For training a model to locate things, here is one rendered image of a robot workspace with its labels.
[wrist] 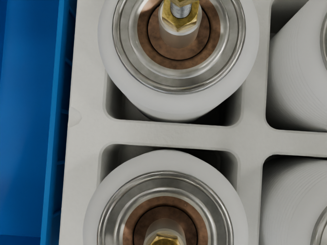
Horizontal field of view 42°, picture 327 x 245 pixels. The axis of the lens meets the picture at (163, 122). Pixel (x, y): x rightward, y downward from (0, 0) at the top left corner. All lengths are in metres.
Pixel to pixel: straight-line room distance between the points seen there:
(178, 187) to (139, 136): 0.08
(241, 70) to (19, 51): 0.33
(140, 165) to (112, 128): 0.08
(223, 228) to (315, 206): 0.05
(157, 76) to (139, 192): 0.07
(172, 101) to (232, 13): 0.06
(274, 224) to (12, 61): 0.36
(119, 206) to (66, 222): 0.09
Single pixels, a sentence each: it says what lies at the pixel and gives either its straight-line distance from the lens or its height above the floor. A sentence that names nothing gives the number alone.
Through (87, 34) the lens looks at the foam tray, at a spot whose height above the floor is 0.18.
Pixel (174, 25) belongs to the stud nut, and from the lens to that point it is 0.21.
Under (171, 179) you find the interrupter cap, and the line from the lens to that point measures 0.24.
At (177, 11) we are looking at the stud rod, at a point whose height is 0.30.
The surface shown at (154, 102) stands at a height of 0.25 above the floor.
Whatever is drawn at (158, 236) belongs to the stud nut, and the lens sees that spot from 0.21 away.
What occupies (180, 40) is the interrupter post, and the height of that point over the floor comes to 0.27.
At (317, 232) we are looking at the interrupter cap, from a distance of 0.26.
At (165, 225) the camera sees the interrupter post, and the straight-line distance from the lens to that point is 0.22.
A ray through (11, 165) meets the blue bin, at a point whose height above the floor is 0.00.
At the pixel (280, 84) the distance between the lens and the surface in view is 0.31.
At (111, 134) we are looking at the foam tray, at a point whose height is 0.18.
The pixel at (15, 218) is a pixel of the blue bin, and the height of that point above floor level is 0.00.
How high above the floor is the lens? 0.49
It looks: 87 degrees down
